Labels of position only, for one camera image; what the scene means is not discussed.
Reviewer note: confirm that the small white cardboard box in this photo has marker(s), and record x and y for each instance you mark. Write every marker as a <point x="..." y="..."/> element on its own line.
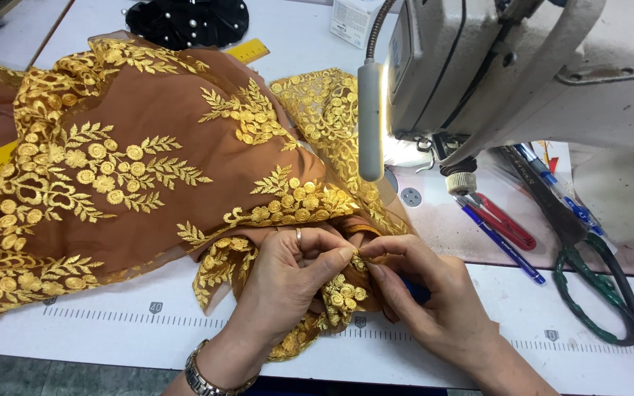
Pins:
<point x="353" y="19"/>

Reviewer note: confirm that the silver metal wristwatch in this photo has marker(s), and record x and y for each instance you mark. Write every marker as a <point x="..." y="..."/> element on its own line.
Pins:
<point x="198" y="377"/>

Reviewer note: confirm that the grey gooseneck work lamp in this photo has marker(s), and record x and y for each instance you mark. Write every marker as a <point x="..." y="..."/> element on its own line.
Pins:
<point x="371" y="121"/>

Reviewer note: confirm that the blue pen with clear barrel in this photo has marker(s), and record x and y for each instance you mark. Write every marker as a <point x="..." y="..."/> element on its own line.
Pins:
<point x="562" y="192"/>

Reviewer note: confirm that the black beaded fabric piece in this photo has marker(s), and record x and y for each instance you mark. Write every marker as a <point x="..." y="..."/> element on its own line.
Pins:
<point x="185" y="25"/>

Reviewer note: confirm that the round grey metal disc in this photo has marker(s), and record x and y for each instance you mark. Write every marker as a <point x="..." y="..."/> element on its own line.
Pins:
<point x="410" y="197"/>

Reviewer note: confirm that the person's left hand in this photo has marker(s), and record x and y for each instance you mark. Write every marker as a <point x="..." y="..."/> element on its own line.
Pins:
<point x="273" y="286"/>

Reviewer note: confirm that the small blue tool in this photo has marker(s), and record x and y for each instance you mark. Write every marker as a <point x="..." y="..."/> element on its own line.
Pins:
<point x="417" y="291"/>

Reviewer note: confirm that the printed measuring scale strip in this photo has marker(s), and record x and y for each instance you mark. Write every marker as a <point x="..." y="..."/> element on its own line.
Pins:
<point x="130" y="317"/>

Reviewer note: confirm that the white industrial sewing machine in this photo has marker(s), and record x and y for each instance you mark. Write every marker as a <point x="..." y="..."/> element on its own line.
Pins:
<point x="515" y="66"/>

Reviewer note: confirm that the person's right hand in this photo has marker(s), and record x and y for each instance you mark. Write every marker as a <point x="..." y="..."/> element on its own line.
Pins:
<point x="438" y="308"/>

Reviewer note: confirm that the brown fabric with gold embroidery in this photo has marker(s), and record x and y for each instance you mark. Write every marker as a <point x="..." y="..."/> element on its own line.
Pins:
<point x="146" y="220"/>

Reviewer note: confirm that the red and white card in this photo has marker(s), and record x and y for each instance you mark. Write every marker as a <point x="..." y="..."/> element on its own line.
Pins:
<point x="552" y="157"/>

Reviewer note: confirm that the red thread snips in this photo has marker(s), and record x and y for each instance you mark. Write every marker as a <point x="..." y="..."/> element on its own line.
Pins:
<point x="507" y="225"/>

